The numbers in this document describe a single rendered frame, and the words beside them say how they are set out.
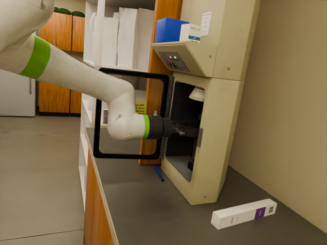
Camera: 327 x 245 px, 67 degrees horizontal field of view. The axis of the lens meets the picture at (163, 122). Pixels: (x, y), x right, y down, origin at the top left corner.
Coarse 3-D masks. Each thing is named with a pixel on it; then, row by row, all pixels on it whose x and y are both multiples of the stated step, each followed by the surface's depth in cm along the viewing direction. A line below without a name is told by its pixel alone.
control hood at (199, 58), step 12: (156, 48) 99; (168, 48) 88; (180, 48) 79; (192, 48) 75; (204, 48) 76; (216, 48) 78; (192, 60) 78; (204, 60) 77; (192, 72) 86; (204, 72) 78
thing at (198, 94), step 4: (196, 88) 95; (200, 88) 93; (192, 92) 97; (196, 92) 94; (200, 92) 92; (204, 92) 92; (192, 96) 95; (196, 96) 93; (200, 96) 92; (204, 96) 91; (200, 100) 91
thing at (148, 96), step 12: (132, 84) 105; (144, 84) 106; (156, 84) 107; (144, 96) 107; (156, 96) 108; (144, 108) 109; (156, 108) 110; (108, 132) 108; (108, 144) 109; (120, 144) 110; (132, 144) 112; (144, 144) 113
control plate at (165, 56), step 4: (160, 52) 98; (164, 52) 94; (168, 52) 91; (172, 52) 87; (176, 52) 84; (164, 56) 98; (168, 56) 94; (172, 56) 90; (176, 56) 87; (164, 60) 101; (168, 60) 97; (172, 60) 93; (176, 60) 90; (180, 60) 87; (172, 64) 97; (180, 64) 90; (184, 64) 86; (172, 68) 100; (176, 68) 96; (180, 68) 93; (184, 68) 89
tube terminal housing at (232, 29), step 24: (192, 0) 94; (216, 0) 79; (240, 0) 76; (216, 24) 79; (240, 24) 79; (240, 48) 81; (216, 72) 80; (240, 72) 83; (216, 96) 82; (240, 96) 98; (216, 120) 85; (216, 144) 88; (168, 168) 111; (216, 168) 91; (192, 192) 90; (216, 192) 94
